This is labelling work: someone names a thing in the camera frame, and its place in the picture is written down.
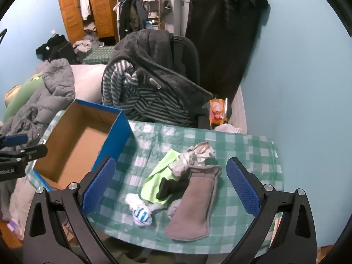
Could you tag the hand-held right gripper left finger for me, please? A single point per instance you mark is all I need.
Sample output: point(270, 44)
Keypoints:
point(99, 183)

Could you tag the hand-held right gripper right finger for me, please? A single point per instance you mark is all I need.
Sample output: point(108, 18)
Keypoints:
point(243, 187)

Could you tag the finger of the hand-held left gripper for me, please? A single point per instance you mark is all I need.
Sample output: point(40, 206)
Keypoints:
point(35, 151)
point(16, 140)

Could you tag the blue cardboard box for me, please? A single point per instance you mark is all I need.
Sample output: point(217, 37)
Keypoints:
point(82, 148)

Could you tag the white blue striped sock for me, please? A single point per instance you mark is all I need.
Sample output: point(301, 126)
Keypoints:
point(141, 214)

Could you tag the large grey sock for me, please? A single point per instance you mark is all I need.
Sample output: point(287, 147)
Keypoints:
point(192, 211)

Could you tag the light green cloth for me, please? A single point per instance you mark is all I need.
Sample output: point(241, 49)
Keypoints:
point(156, 176)

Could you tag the black sock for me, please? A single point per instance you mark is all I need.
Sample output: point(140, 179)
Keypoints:
point(167, 188)

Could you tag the green checkered tablecloth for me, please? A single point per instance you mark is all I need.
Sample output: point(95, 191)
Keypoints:
point(247, 148)

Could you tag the green plush pillow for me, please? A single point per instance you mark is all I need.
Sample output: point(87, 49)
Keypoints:
point(27, 88)

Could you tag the white plastic bag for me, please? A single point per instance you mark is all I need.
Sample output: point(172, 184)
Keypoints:
point(227, 128)

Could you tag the white grey sock bundle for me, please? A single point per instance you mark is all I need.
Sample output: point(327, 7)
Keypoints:
point(184, 165)

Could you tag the grey puffer jacket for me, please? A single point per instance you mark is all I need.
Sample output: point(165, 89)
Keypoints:
point(55, 88)

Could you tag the beige mattress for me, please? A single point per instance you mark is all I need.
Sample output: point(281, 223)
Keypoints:
point(239, 110)

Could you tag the orange snack packet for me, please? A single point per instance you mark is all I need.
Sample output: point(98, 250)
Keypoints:
point(216, 107)

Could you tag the white pillow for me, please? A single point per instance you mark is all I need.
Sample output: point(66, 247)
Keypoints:
point(85, 82)

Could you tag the grey striped sweater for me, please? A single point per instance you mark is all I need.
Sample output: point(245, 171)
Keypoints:
point(154, 101)

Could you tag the black clothing pile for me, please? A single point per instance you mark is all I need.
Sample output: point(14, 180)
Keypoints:
point(55, 48)

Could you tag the small green checkered cloth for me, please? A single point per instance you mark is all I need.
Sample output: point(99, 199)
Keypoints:
point(99, 56)

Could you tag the grey clothes pile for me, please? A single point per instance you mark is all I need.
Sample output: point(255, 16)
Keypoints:
point(82, 45)

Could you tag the black hanging garment cover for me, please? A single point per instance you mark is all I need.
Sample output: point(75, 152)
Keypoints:
point(220, 46)

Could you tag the white hanging shirt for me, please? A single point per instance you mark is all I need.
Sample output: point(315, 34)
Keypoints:
point(84, 2)

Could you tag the wooden wardrobe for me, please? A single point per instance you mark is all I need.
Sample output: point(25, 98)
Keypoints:
point(101, 11)

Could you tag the dark hanging jackets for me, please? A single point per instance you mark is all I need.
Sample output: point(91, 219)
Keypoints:
point(132, 16)

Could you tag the grey vertical pipe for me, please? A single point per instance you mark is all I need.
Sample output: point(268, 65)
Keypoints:
point(178, 5)

